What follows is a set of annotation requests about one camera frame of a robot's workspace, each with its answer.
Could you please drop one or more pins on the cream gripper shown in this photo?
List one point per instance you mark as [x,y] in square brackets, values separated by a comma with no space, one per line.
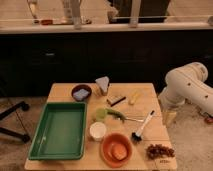
[168,115]

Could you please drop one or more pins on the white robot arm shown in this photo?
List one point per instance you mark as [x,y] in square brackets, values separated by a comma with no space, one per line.
[186,83]

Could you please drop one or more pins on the green plastic tray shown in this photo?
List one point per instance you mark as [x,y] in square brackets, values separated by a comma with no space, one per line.
[60,133]

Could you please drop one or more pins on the bunch of dark grapes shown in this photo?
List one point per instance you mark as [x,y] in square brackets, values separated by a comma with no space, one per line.
[155,151]

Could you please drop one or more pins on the yellow banana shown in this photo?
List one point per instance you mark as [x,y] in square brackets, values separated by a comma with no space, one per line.
[134,98]

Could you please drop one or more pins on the orange food piece in bowl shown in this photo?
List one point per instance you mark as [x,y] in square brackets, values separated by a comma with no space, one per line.
[119,151]

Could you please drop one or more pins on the white cup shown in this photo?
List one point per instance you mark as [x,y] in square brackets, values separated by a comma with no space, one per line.
[97,131]

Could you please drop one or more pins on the orange bowl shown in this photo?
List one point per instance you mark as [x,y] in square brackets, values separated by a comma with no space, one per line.
[106,149]

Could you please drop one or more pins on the grey wedge block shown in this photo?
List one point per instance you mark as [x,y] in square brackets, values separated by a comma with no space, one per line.
[103,84]

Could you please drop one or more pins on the dark maroon bowl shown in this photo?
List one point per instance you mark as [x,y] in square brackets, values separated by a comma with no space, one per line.
[82,86]

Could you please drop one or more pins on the small red dish on counter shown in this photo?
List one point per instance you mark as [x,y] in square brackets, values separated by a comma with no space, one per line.
[46,22]

